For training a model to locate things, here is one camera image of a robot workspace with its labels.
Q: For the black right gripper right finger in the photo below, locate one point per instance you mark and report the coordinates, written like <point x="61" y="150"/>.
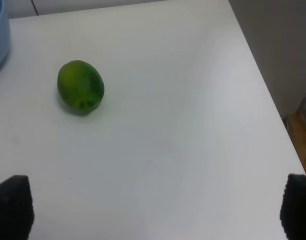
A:
<point x="293" y="207"/>

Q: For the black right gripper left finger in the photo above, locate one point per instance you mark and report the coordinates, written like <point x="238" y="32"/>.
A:
<point x="16" y="208"/>

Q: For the green lime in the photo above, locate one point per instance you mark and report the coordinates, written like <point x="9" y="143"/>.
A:
<point x="80" y="87"/>

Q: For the light blue bowl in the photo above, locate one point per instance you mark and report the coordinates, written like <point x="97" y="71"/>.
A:
<point x="5" y="32"/>

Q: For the objects beside table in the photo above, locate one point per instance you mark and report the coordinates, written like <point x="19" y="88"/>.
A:
<point x="296" y="128"/>

